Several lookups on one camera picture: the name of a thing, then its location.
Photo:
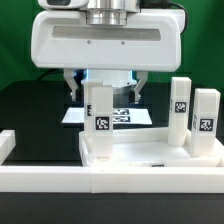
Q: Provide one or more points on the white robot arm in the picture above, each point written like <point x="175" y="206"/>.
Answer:
<point x="111" y="13"/>

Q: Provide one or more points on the white desk top tray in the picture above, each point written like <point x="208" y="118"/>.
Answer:
<point x="148" y="147"/>

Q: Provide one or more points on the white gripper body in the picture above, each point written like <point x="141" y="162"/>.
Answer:
<point x="150" y="41"/>

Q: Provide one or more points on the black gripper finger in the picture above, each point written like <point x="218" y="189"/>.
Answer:
<point x="134" y="94"/>
<point x="69" y="78"/>

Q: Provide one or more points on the fiducial marker sheet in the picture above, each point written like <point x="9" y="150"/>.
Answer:
<point x="120" y="116"/>

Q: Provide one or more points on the white U-shaped fence wall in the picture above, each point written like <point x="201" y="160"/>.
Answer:
<point x="83" y="179"/>

